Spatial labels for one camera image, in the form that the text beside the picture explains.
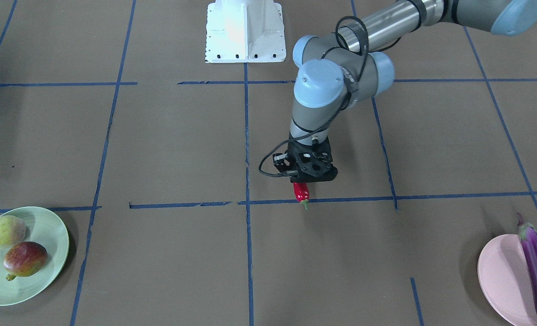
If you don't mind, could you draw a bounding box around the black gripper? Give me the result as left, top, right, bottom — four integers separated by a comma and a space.
273, 138, 338, 183

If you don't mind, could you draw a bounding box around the red chili pepper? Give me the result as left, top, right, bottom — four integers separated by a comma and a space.
292, 183, 310, 209

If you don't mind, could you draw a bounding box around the red yellow pomegranate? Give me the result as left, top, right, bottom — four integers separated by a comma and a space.
3, 241, 48, 281

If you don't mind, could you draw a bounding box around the green pink peach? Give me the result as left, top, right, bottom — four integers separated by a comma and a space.
0, 215, 26, 249

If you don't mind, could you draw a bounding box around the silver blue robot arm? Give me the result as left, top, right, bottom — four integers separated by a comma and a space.
266, 0, 537, 183

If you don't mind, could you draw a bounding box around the pink plate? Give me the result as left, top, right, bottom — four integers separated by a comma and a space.
477, 235, 537, 326

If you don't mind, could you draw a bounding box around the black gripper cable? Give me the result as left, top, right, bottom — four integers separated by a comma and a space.
258, 16, 402, 178

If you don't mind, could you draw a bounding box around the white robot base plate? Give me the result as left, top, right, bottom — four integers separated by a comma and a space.
205, 0, 286, 63

